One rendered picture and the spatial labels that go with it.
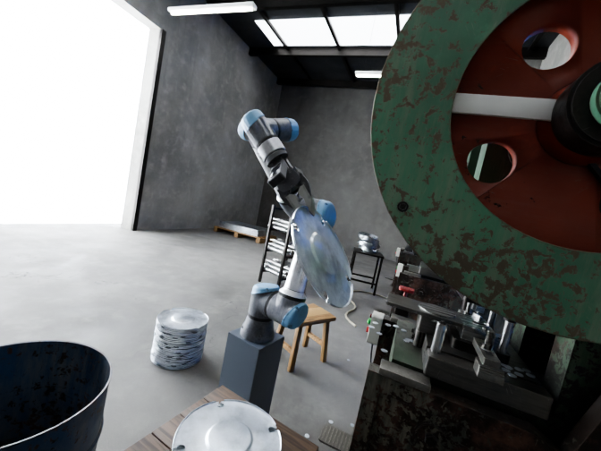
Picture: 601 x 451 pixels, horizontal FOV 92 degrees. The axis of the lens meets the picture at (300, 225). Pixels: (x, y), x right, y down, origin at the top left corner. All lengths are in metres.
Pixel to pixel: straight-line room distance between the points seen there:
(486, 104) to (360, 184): 7.23
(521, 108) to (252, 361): 1.18
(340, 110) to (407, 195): 7.88
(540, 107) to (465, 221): 0.25
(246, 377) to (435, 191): 1.04
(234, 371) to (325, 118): 7.71
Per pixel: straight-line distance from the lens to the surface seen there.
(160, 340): 1.90
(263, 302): 1.25
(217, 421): 1.06
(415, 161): 0.67
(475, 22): 0.78
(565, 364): 1.08
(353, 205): 7.88
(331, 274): 0.77
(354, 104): 8.47
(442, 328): 0.99
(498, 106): 0.74
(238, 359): 1.37
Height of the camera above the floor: 1.07
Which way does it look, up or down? 5 degrees down
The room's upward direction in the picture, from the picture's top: 11 degrees clockwise
